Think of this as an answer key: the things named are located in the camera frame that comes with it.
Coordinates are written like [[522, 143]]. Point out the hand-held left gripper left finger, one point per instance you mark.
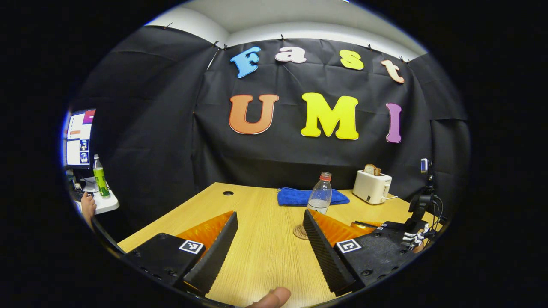
[[216, 252]]

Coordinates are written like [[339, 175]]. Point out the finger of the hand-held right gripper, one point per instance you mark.
[[398, 229]]

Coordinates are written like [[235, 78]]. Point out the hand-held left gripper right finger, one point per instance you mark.
[[323, 252]]

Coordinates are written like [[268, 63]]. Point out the round woven coaster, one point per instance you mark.
[[299, 233]]

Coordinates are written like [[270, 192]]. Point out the clear plastic water bottle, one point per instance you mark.
[[321, 194]]

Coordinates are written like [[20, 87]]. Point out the green drink bottle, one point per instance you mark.
[[101, 177]]

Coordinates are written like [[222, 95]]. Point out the white toaster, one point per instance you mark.
[[370, 188]]

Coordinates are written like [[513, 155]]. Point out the pale toast slice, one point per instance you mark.
[[370, 169]]

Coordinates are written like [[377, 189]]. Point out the blue folded towel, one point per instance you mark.
[[295, 197]]

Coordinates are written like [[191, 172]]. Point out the white side table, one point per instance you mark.
[[105, 204]]

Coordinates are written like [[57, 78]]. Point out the black backdrop cloth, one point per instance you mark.
[[150, 141]]

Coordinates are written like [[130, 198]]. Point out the computer monitor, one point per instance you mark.
[[79, 137]]

